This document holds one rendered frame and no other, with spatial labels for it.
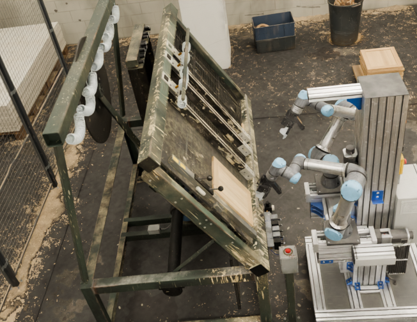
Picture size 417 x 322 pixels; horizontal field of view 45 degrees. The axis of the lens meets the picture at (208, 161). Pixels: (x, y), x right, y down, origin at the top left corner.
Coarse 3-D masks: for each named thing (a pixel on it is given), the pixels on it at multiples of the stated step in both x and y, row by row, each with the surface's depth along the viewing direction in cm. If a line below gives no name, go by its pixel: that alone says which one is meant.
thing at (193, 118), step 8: (168, 80) 364; (176, 88) 368; (168, 96) 369; (176, 96) 370; (176, 104) 374; (184, 112) 378; (192, 112) 379; (192, 120) 383; (200, 120) 385; (200, 128) 388; (208, 128) 392; (208, 136) 393; (216, 136) 397; (216, 144) 398; (224, 144) 403; (224, 152) 403; (232, 152) 408; (240, 160) 413; (240, 168) 414; (248, 168) 418; (248, 176) 419
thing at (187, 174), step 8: (168, 160) 326; (176, 168) 329; (184, 176) 334; (192, 176) 335; (208, 192) 343; (216, 200) 348; (224, 208) 353; (232, 216) 358; (240, 224) 364; (248, 224) 370; (248, 232) 369
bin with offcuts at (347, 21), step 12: (336, 0) 726; (348, 0) 726; (360, 0) 729; (336, 12) 714; (348, 12) 709; (360, 12) 719; (336, 24) 728; (348, 24) 722; (336, 36) 742; (348, 36) 736
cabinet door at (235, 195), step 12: (216, 168) 379; (216, 180) 368; (228, 180) 387; (216, 192) 360; (228, 192) 376; (240, 192) 394; (228, 204) 367; (240, 204) 383; (240, 216) 375; (252, 216) 389
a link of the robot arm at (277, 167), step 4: (276, 160) 313; (280, 160) 314; (284, 160) 316; (272, 164) 316; (276, 164) 313; (280, 164) 312; (284, 164) 313; (272, 168) 316; (276, 168) 314; (280, 168) 314; (284, 168) 314; (272, 172) 317; (276, 172) 316; (280, 172) 315; (276, 176) 319
